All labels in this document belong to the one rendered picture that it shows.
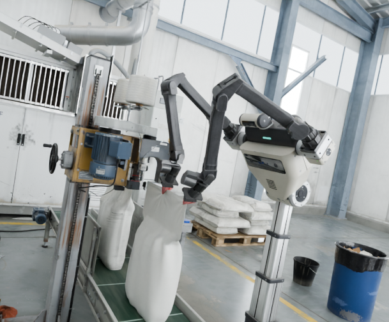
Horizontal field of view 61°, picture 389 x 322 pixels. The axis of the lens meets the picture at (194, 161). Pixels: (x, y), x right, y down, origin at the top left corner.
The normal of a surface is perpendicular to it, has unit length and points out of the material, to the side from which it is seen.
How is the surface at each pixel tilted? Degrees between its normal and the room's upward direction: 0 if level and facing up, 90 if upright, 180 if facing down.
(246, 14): 90
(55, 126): 90
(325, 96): 90
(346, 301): 93
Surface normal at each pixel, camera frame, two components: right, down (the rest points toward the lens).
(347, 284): -0.66, -0.04
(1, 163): 0.51, 0.13
